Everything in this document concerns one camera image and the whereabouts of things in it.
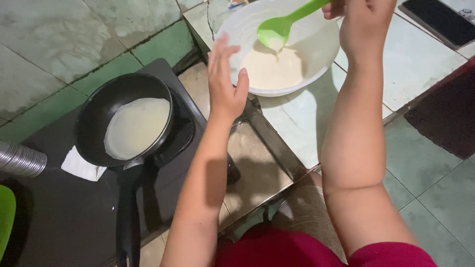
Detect person's right hand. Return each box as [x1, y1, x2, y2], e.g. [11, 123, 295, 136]
[322, 0, 398, 62]

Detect person's left hand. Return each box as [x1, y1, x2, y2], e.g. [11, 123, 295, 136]
[207, 32, 250, 122]

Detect green plastic ladle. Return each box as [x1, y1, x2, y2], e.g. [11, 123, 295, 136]
[256, 0, 332, 50]

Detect white plastic bowl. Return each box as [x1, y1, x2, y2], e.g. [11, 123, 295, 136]
[214, 0, 341, 98]

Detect white batter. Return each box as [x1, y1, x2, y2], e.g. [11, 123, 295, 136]
[240, 47, 304, 90]

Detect black smartphone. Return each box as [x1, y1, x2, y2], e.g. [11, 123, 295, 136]
[398, 0, 475, 51]

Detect dark floor mat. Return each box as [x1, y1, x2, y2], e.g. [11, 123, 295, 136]
[404, 59, 475, 160]

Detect person's leg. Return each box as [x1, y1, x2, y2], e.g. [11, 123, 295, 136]
[271, 171, 347, 264]

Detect thin pale crepe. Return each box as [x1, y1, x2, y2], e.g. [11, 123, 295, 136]
[103, 97, 171, 161]

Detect person's red shorts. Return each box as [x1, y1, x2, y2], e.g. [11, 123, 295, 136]
[215, 226, 438, 267]

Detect black frying pan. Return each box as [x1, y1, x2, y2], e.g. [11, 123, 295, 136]
[73, 72, 174, 267]

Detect white folded cloth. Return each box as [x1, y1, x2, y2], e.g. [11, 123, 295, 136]
[61, 145, 107, 182]

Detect black stove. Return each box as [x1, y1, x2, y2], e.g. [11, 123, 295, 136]
[0, 58, 242, 267]

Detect green plastic object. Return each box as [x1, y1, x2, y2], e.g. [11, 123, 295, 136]
[0, 185, 17, 262]

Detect silver corrugated hose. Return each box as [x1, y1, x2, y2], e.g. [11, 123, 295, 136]
[0, 141, 48, 178]

